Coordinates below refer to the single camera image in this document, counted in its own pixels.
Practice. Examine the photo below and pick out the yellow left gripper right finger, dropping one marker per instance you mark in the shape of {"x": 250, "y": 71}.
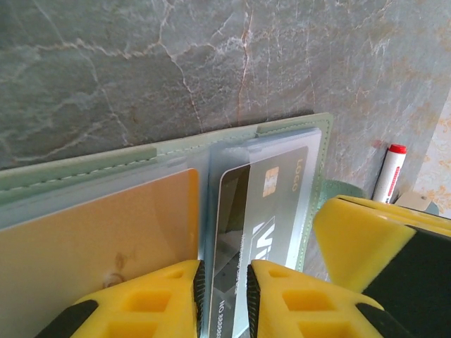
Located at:
{"x": 310, "y": 310}

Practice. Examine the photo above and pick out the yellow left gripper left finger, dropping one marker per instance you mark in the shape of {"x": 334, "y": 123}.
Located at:
{"x": 148, "y": 303}

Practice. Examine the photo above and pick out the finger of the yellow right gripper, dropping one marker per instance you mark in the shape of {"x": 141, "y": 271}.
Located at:
{"x": 359, "y": 246}
{"x": 394, "y": 213}

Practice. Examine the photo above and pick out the gold card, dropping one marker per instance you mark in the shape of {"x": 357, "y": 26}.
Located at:
{"x": 105, "y": 229}

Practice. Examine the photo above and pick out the grey VIP card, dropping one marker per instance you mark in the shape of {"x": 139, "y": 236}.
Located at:
{"x": 275, "y": 211}

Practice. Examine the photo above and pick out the green leather card holder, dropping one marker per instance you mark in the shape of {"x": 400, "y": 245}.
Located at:
{"x": 105, "y": 158}

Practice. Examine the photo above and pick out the red whiteboard marker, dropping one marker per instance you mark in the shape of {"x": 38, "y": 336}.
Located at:
{"x": 389, "y": 176}

